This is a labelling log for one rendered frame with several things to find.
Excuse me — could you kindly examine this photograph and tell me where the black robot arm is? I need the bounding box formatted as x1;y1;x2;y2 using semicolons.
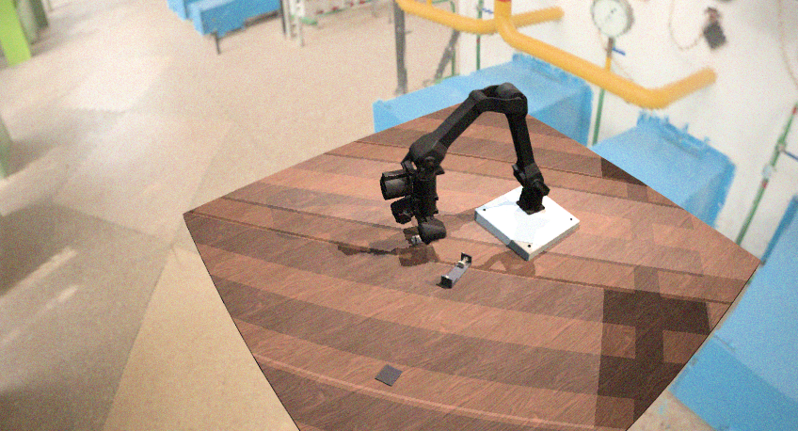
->
380;82;550;225

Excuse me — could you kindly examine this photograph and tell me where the grey flat square panel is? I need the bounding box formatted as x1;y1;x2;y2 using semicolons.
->
375;364;403;386

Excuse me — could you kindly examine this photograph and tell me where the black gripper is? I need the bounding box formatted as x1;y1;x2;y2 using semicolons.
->
411;190;447;245

